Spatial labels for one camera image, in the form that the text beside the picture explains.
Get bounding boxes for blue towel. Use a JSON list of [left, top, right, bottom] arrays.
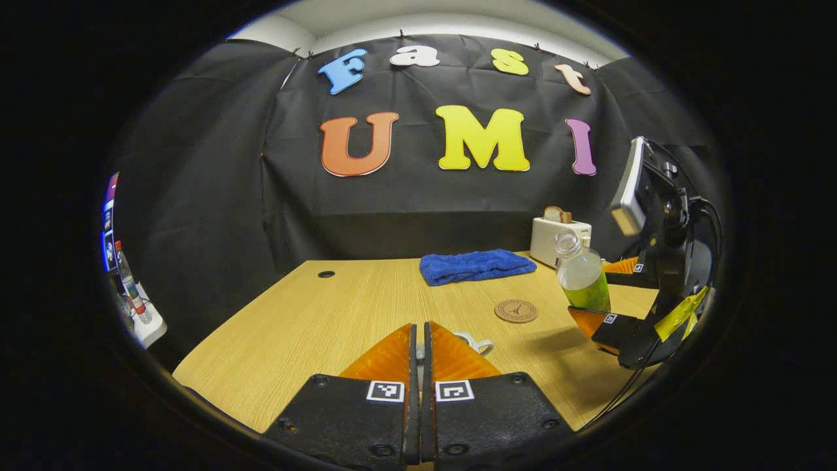
[[419, 249, 538, 287]]

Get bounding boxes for white side table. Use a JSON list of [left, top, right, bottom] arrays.
[[118, 281, 167, 349]]

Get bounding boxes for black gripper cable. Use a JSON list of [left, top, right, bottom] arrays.
[[579, 141, 723, 429]]

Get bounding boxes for white toaster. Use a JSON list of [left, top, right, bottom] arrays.
[[530, 217, 592, 269]]

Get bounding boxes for round brown coaster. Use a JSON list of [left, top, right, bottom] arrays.
[[494, 299, 539, 324]]

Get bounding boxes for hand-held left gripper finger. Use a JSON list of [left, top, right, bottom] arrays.
[[422, 321, 576, 470], [262, 323, 420, 468]]

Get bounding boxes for computer monitor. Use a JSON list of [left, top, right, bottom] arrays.
[[101, 171, 120, 272]]

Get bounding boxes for green label water bottle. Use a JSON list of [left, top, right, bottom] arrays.
[[555, 229, 612, 313]]

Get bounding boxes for red cap plastic bottle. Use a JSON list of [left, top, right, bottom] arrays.
[[114, 241, 152, 324]]

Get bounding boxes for black backdrop cloth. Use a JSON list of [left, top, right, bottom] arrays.
[[111, 33, 720, 367]]

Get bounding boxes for white ceramic teacup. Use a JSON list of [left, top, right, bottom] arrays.
[[454, 331, 495, 357]]

